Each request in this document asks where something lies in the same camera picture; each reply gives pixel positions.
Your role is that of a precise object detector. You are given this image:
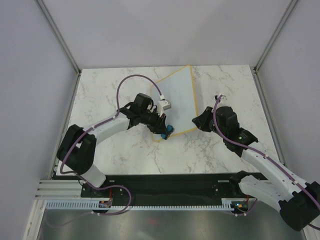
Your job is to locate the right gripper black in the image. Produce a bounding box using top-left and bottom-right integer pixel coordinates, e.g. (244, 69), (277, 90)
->
(192, 106), (227, 139)

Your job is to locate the blue whiteboard eraser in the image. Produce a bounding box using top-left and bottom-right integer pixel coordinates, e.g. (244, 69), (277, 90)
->
(160, 124), (175, 140)

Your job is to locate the yellow framed whiteboard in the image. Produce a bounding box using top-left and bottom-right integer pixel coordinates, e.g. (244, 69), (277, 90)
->
(155, 65), (199, 138)

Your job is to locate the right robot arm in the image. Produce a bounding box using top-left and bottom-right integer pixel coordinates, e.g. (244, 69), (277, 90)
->
(192, 106), (320, 231)

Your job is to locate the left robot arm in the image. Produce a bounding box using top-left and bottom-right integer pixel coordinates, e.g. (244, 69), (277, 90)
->
(56, 93), (174, 197)

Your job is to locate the aluminium front extrusion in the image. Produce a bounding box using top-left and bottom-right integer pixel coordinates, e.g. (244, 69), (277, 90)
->
(35, 180), (82, 200)

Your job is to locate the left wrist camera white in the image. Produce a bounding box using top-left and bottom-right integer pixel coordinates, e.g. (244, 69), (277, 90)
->
(157, 99), (172, 115)

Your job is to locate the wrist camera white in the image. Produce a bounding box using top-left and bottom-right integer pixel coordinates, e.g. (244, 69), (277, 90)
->
(157, 99), (172, 115)
(214, 94), (226, 102)

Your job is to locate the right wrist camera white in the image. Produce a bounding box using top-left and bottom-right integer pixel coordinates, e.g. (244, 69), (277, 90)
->
(214, 94), (226, 102)

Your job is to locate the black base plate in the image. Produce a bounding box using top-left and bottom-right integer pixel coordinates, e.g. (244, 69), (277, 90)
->
(81, 173), (247, 206)

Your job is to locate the aluminium frame rail right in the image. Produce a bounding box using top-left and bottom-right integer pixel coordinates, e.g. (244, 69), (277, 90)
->
(251, 0), (320, 240)

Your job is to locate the aluminium frame rail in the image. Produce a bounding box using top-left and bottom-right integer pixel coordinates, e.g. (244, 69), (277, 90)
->
(251, 0), (320, 240)
(34, 0), (82, 76)

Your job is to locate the white slotted cable duct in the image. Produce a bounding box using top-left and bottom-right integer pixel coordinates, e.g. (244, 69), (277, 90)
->
(45, 199), (247, 211)

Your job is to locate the aluminium frame rail left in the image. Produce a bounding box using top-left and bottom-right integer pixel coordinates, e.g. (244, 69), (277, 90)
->
(34, 0), (82, 76)

